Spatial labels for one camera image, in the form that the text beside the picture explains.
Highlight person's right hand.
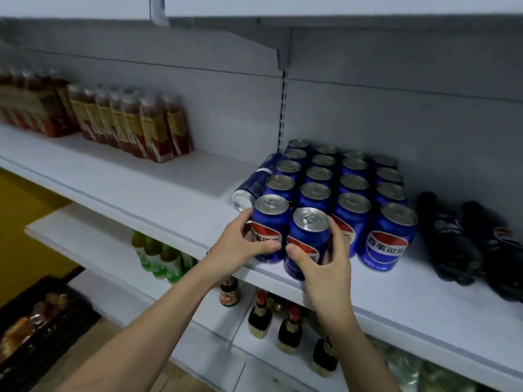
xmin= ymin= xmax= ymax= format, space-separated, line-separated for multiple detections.
xmin=285 ymin=219 xmax=354 ymax=320

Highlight person's left hand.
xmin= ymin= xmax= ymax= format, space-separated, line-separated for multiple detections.
xmin=212 ymin=207 xmax=283 ymax=279

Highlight blue soda can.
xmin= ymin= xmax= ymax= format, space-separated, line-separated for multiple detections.
xmin=250 ymin=194 xmax=293 ymax=264
xmin=283 ymin=207 xmax=332 ymax=281

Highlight person's right forearm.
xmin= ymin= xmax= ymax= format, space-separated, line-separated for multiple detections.
xmin=314 ymin=303 xmax=404 ymax=392

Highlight person's left forearm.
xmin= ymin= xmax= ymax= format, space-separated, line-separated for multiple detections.
xmin=55 ymin=257 xmax=234 ymax=392

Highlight dark sauce bottle red label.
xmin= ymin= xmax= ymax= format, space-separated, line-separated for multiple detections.
xmin=219 ymin=275 xmax=241 ymax=308

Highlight blue soda can lying sideways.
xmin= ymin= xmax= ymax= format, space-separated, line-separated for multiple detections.
xmin=232 ymin=152 xmax=284 ymax=213

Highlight dark bottle gold foil base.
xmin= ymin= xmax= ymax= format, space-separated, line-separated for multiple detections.
xmin=248 ymin=289 xmax=273 ymax=339
xmin=275 ymin=304 xmax=304 ymax=356
xmin=312 ymin=336 xmax=340 ymax=378

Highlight group of standing blue cans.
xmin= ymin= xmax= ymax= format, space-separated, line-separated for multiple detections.
xmin=266 ymin=138 xmax=420 ymax=272

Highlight green drink bottle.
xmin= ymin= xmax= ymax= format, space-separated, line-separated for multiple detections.
xmin=144 ymin=237 xmax=167 ymax=280
xmin=159 ymin=246 xmax=185 ymax=285
xmin=131 ymin=230 xmax=149 ymax=272

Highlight black soda bottle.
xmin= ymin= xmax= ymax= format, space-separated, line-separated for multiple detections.
xmin=416 ymin=191 xmax=485 ymax=287
xmin=461 ymin=201 xmax=523 ymax=303

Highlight white metal shelf unit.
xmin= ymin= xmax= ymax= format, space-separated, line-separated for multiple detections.
xmin=0 ymin=0 xmax=523 ymax=392

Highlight row of clear glass bottles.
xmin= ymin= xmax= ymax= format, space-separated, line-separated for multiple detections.
xmin=366 ymin=333 xmax=523 ymax=392

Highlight row of red tea bottles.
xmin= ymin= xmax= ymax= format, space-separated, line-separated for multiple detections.
xmin=67 ymin=82 xmax=193 ymax=164

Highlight black plastic crate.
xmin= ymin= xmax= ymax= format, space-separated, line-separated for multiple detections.
xmin=0 ymin=275 xmax=101 ymax=392

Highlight pile of assorted packaged goods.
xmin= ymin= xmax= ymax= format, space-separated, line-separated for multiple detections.
xmin=0 ymin=291 xmax=71 ymax=365

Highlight wrapped pack of red bottles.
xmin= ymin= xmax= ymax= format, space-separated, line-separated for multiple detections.
xmin=0 ymin=67 xmax=81 ymax=138

